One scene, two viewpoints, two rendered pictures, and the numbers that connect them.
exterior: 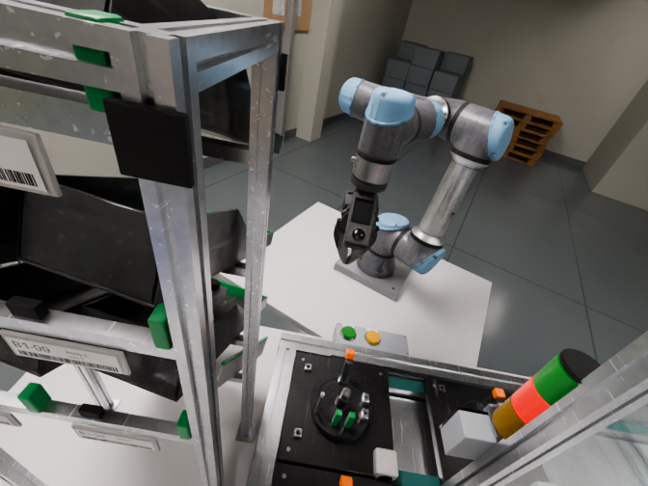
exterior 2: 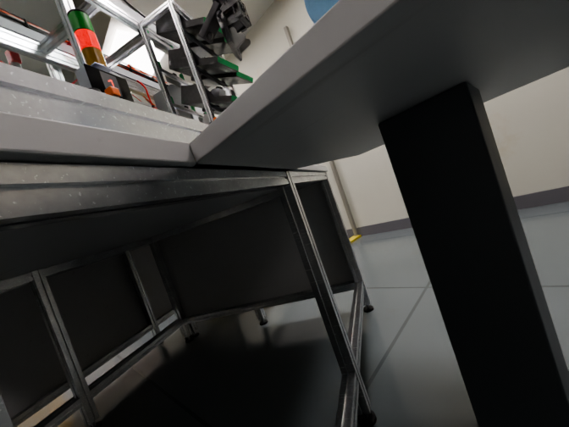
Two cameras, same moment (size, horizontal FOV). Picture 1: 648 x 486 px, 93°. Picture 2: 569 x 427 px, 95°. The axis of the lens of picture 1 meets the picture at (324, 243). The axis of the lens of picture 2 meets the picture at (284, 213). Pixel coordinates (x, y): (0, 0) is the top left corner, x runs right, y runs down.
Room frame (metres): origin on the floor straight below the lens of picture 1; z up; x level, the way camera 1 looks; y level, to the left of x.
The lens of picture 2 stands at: (0.84, -0.87, 0.74)
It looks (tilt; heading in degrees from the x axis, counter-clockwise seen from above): 2 degrees down; 112
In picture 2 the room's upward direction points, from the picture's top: 19 degrees counter-clockwise
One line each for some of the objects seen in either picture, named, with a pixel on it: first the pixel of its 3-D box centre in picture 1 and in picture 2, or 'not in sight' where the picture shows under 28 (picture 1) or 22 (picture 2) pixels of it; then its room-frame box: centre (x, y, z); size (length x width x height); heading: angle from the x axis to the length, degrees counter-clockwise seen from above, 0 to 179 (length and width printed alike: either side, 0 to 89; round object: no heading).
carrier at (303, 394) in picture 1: (343, 398); not in sight; (0.34, -0.12, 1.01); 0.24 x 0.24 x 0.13; 2
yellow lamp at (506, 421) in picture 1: (520, 418); (95, 61); (0.23, -0.31, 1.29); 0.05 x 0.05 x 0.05
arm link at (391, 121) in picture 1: (386, 125); not in sight; (0.56, -0.06, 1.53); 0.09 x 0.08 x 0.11; 141
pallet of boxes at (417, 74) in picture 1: (421, 87); not in sight; (7.16, -1.24, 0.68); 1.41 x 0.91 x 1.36; 67
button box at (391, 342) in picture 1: (369, 344); not in sight; (0.56, -0.19, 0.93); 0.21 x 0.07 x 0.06; 92
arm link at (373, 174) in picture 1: (371, 167); not in sight; (0.56, -0.06, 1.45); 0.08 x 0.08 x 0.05
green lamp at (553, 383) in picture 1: (567, 381); (81, 26); (0.23, -0.31, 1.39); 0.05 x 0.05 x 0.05
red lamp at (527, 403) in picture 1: (541, 401); (88, 43); (0.23, -0.31, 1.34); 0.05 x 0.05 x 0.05
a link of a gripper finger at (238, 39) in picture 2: (357, 245); (238, 41); (0.56, -0.07, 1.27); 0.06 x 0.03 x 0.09; 2
